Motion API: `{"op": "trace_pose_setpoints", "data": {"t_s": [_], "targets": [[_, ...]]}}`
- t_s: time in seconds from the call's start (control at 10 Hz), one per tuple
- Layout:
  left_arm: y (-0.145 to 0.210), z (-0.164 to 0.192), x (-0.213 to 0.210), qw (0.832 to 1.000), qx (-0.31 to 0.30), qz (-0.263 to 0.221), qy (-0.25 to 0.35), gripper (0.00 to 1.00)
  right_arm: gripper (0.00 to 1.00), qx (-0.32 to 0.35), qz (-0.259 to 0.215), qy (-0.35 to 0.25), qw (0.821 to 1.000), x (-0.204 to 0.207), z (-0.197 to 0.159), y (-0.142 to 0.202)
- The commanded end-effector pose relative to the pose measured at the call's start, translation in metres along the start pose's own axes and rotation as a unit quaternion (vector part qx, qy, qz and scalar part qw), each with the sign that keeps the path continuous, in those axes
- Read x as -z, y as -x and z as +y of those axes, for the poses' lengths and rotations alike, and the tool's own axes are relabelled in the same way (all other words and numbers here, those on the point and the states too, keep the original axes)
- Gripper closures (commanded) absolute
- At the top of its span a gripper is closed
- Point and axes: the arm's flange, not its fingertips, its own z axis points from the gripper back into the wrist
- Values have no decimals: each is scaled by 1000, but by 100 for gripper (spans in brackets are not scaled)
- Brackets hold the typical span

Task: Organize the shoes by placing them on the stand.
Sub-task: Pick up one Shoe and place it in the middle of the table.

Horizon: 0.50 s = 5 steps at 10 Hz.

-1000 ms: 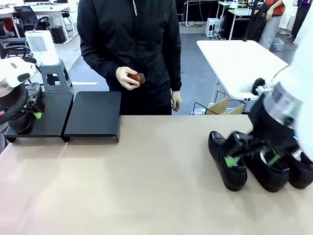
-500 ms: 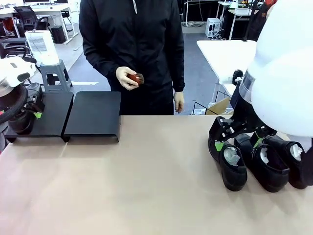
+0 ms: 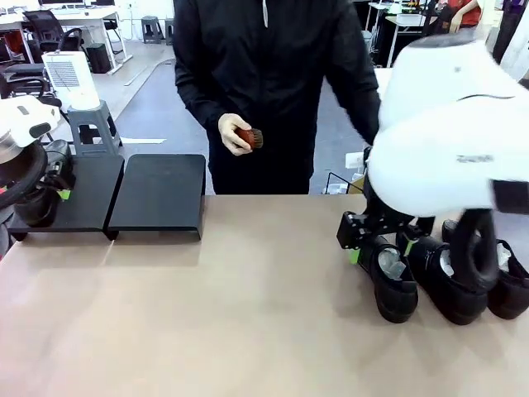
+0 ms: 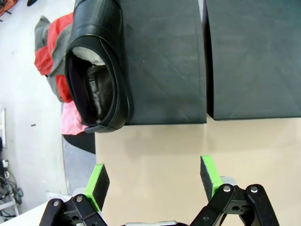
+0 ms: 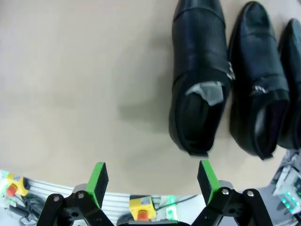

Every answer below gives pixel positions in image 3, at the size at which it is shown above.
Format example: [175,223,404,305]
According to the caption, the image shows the person's right forearm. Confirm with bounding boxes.
[181,88,226,133]

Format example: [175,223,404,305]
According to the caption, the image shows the tall grey plastic stool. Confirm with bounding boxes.
[65,101,124,157]

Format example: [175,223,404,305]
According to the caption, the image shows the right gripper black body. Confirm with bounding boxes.
[363,184,417,237]

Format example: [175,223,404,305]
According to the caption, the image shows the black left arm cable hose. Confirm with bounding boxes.
[0,142,49,210]

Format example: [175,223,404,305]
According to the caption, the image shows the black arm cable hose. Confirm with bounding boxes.
[448,206,501,294]
[0,142,49,210]

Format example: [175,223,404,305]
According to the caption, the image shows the person in red shirt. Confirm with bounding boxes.
[446,0,483,31]

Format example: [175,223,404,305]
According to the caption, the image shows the black computer tower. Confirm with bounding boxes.
[85,43,112,74]

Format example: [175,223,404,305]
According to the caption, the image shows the black wire rack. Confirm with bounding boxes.
[326,171,365,195]

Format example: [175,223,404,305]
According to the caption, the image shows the white office desk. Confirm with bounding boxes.
[0,7,133,75]

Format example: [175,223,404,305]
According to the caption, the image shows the person's right hand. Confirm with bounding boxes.
[217,113,253,157]

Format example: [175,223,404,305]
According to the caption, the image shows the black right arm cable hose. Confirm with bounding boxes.
[448,206,501,294]

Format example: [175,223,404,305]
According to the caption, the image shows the white air purifier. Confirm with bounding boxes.
[41,51,101,112]

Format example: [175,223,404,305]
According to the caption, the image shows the black shoe stand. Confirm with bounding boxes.
[107,154,207,241]
[7,155,125,242]

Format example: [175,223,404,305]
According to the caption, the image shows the brown shoe brush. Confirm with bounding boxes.
[235,127,264,151]

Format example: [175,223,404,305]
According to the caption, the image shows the person's left forearm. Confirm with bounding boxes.
[330,82,384,146]

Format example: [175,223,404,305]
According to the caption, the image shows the person in black jacket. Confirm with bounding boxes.
[172,0,384,195]

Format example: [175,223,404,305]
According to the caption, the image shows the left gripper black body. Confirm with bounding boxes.
[43,139,78,189]

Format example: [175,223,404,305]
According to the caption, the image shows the black leather shoe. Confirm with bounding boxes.
[441,218,529,321]
[14,177,63,227]
[357,242,419,324]
[396,233,489,327]

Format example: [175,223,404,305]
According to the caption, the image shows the white desk with black panel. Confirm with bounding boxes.
[367,2,431,69]

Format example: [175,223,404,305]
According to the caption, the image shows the black mesh office chair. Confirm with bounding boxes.
[22,10,86,59]

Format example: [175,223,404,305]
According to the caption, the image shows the white computer case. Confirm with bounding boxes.
[361,29,378,65]

